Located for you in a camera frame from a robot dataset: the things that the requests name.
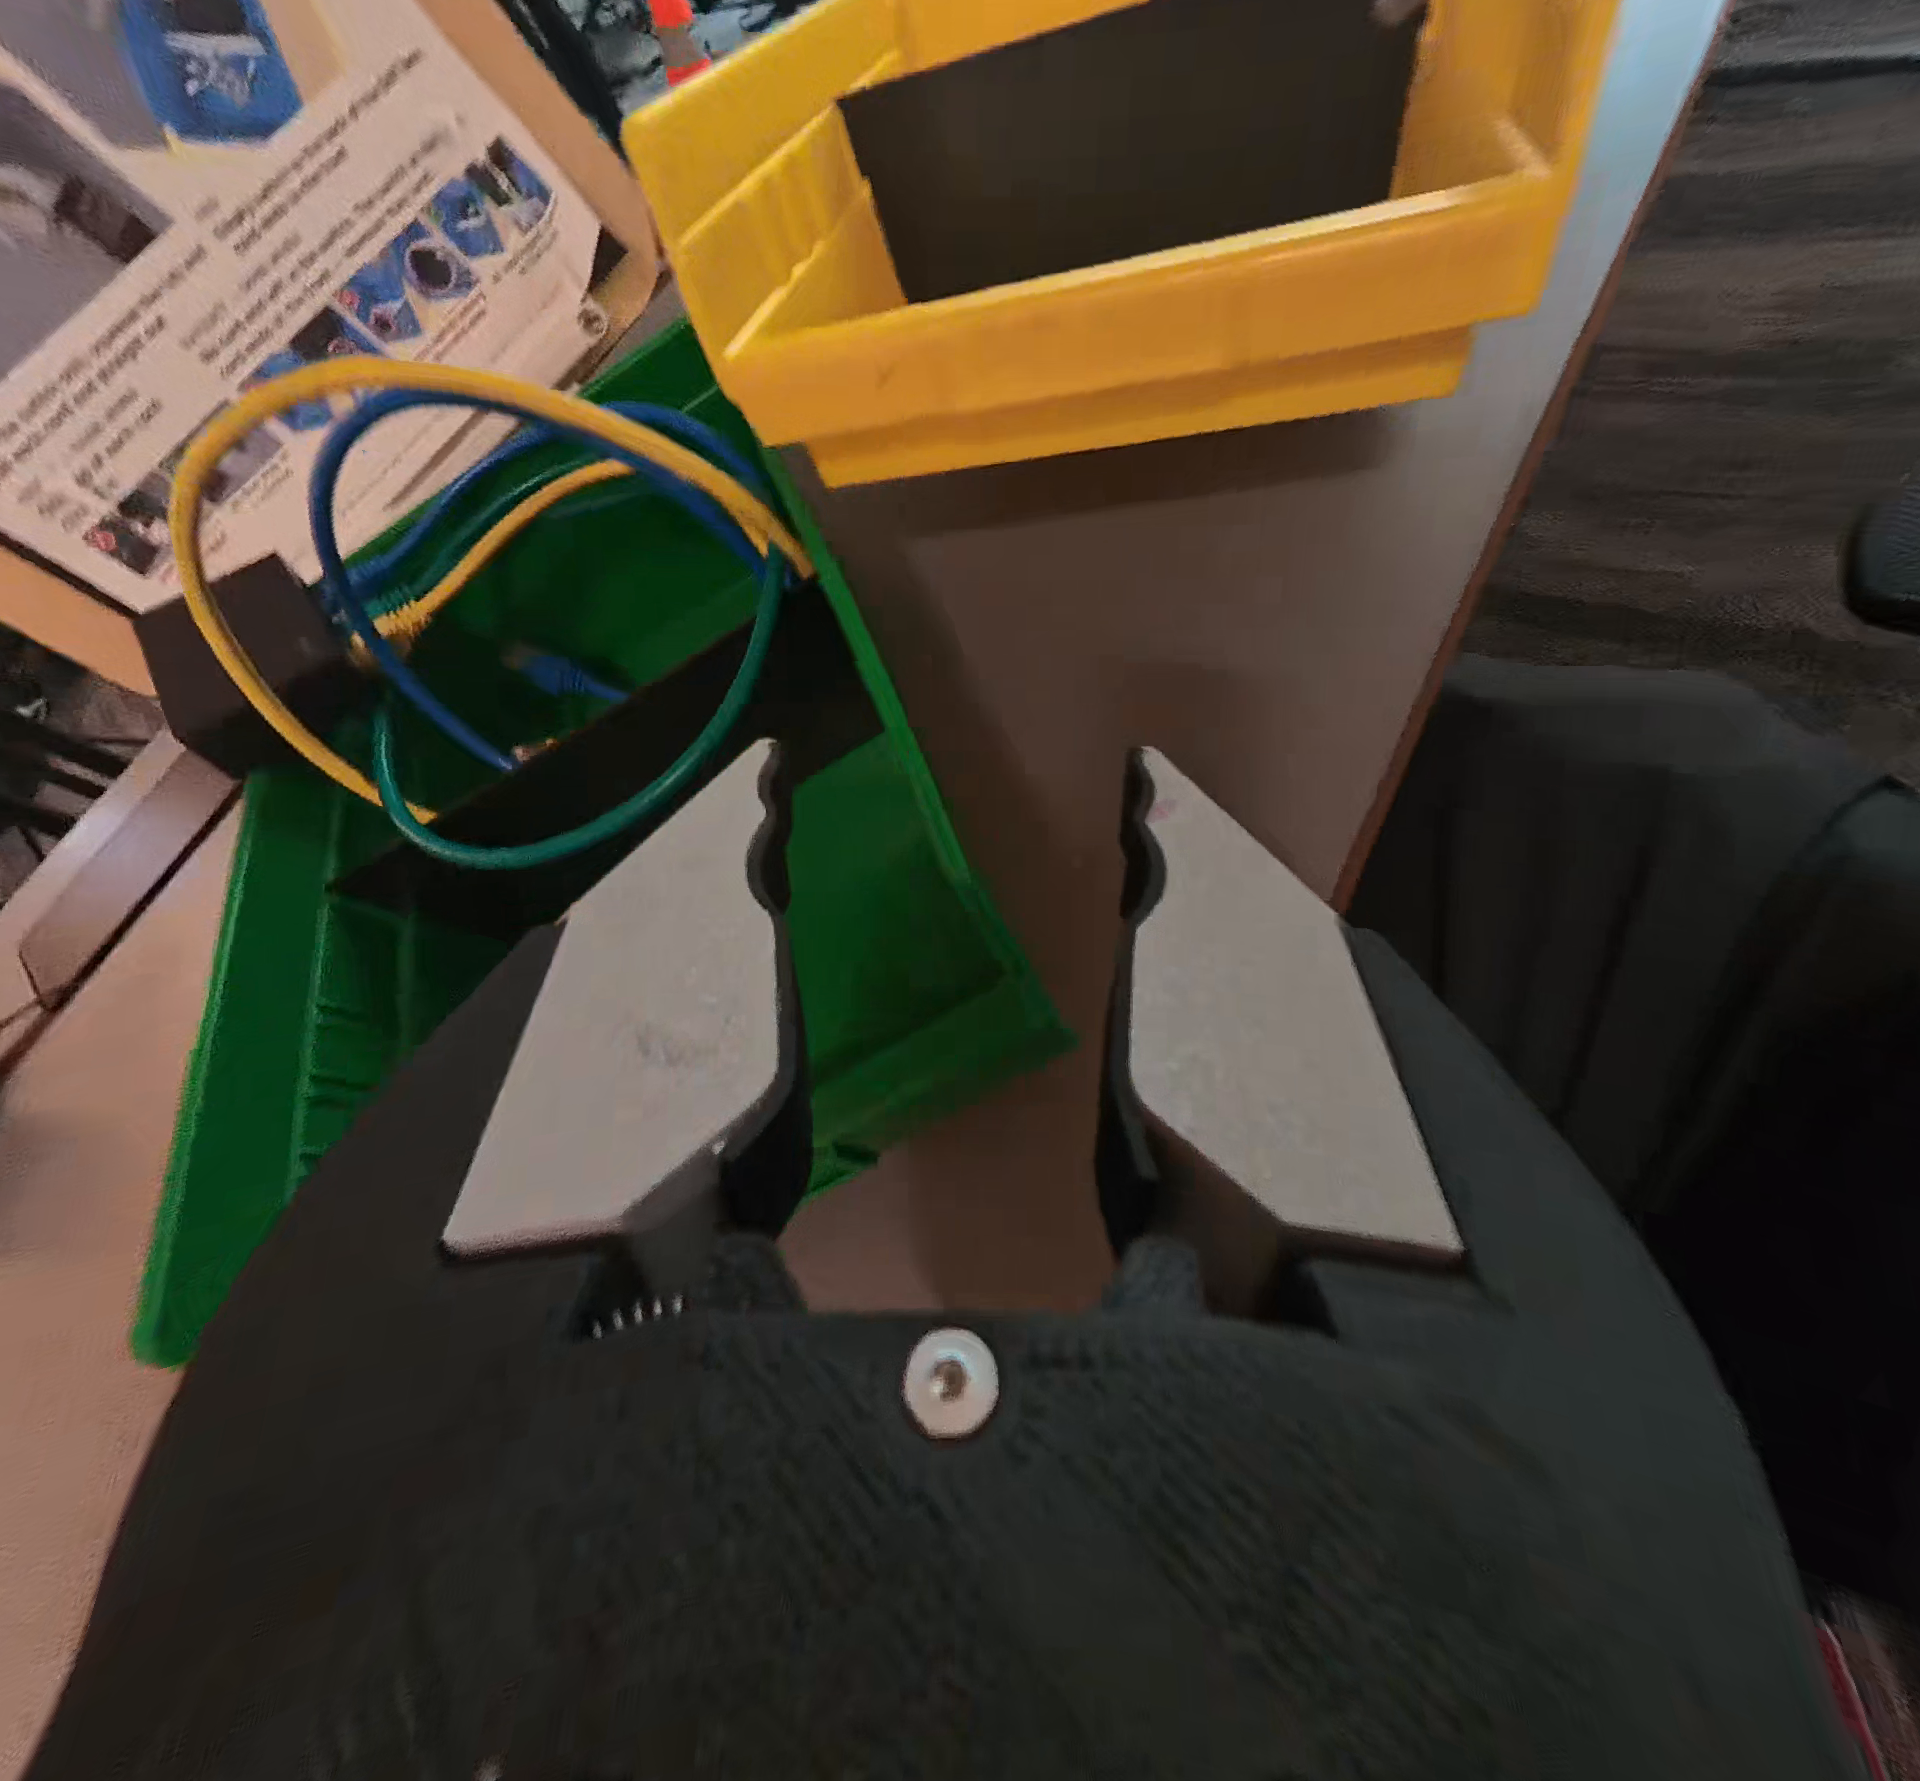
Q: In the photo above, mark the green plastic bin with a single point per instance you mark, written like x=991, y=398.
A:
x=929, y=911

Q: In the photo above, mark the black chair base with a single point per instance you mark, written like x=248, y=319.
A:
x=1888, y=568

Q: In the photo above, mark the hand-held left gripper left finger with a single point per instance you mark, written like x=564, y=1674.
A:
x=644, y=1048

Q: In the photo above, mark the black network switch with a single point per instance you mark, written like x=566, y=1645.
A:
x=241, y=671

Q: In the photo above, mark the yellow plastic bin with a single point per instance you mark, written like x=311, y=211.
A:
x=1124, y=355

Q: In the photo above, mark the orange traffic cone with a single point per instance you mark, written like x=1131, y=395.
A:
x=668, y=6

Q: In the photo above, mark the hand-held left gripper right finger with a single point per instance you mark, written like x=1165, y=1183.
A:
x=1275, y=1061

